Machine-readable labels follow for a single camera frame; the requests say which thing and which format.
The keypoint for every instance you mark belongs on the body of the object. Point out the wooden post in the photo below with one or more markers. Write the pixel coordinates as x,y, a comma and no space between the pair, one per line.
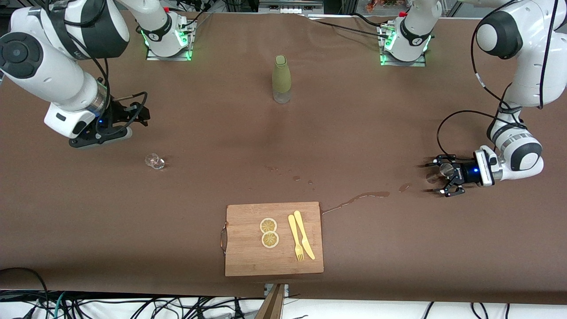
272,305

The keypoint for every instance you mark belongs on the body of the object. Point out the wooden cutting board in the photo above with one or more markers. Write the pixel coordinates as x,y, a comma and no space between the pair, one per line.
248,248

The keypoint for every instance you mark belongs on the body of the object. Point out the steel measuring cup jigger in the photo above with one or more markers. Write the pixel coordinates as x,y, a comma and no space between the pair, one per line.
446,169

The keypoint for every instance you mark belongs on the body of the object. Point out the yellow plastic fork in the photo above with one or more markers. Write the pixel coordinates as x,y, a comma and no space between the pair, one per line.
293,228

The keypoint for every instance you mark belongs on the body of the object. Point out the yellow plastic knife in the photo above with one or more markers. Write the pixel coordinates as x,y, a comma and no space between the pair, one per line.
301,226

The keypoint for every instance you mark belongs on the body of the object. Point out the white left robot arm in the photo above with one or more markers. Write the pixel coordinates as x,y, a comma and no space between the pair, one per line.
531,75

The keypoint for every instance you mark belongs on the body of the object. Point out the brown table cover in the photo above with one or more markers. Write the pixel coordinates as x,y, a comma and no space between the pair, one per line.
133,221

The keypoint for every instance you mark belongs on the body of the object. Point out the small metal bracket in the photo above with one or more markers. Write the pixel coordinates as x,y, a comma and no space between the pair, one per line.
267,289

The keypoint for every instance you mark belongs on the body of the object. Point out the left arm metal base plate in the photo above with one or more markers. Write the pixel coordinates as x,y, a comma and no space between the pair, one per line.
401,64

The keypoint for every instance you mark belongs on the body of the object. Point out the green sleeved glass bottle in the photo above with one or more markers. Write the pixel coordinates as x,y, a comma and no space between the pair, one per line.
281,75

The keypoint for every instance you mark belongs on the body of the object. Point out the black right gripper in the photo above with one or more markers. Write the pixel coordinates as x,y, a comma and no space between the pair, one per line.
116,112

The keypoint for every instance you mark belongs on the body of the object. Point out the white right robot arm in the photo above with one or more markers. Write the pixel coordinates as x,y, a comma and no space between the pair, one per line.
44,71

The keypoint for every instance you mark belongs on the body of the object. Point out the small clear glass shaker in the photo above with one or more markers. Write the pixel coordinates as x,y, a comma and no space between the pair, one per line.
154,161

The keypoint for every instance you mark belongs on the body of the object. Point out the small liquid spill puddle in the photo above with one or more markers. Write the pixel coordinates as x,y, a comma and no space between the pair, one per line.
404,187

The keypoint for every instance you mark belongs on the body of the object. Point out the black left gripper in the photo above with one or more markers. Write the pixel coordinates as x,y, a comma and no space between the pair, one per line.
466,173

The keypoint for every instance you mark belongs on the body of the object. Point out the lemon slice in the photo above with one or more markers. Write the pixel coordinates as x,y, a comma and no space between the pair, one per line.
268,225
270,239

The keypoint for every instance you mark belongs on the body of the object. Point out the long liquid spill puddle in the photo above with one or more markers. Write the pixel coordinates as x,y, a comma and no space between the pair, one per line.
372,194

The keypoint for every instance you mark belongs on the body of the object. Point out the grey metal device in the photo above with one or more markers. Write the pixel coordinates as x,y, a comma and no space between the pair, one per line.
290,5

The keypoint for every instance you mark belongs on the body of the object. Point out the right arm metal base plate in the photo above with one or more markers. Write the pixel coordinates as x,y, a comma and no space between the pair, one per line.
168,58

